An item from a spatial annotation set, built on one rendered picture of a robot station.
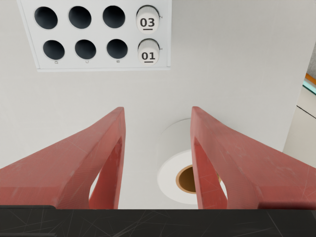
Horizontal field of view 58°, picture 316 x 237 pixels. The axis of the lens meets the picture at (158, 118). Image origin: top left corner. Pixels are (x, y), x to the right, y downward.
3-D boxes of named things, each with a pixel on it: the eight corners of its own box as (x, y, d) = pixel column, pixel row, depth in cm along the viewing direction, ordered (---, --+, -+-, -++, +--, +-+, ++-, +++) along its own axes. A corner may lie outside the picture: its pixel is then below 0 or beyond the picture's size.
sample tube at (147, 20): (158, 9, 19) (159, 35, 15) (139, 10, 19) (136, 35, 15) (157, -11, 18) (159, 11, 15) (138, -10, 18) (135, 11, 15)
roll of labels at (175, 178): (141, 143, 27) (139, 176, 24) (203, 104, 24) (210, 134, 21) (185, 181, 30) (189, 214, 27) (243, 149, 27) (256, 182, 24)
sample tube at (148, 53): (158, 37, 20) (159, 67, 17) (140, 37, 20) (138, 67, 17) (158, 19, 20) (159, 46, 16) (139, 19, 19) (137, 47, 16)
